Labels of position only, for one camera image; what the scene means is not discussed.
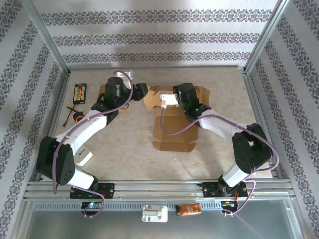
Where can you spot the brown cardboard box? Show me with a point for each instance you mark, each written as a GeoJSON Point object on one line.
{"type": "Point", "coordinates": [174, 127]}
{"type": "Point", "coordinates": [101, 89]}

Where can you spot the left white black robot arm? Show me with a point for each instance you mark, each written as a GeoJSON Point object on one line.
{"type": "Point", "coordinates": [56, 161]}

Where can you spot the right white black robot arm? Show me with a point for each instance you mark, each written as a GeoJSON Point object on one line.
{"type": "Point", "coordinates": [251, 149]}

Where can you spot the black board with yellow connectors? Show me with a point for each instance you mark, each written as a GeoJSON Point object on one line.
{"type": "Point", "coordinates": [79, 93]}

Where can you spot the orange battery pack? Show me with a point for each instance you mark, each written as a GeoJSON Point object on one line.
{"type": "Point", "coordinates": [188, 209]}

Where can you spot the small dark circuit board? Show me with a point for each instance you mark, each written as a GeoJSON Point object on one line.
{"type": "Point", "coordinates": [228, 204]}

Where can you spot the circuit board with green light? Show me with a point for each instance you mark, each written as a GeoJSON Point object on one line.
{"type": "Point", "coordinates": [91, 205]}

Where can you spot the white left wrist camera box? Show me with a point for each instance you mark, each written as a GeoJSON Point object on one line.
{"type": "Point", "coordinates": [130, 74]}

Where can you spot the thin aluminium wall rail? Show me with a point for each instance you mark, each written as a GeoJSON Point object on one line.
{"type": "Point", "coordinates": [162, 67]}

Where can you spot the aluminium frame post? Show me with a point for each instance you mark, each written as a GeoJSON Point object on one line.
{"type": "Point", "coordinates": [48, 37]}
{"type": "Point", "coordinates": [264, 37]}

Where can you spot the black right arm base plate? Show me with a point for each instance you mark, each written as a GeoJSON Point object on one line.
{"type": "Point", "coordinates": [210, 190]}

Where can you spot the aluminium mounting rail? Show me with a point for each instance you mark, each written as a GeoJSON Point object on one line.
{"type": "Point", "coordinates": [159, 189]}

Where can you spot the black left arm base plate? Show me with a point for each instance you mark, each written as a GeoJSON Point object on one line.
{"type": "Point", "coordinates": [108, 190]}

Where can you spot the white plastic bracket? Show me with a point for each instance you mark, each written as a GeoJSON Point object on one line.
{"type": "Point", "coordinates": [154, 213]}

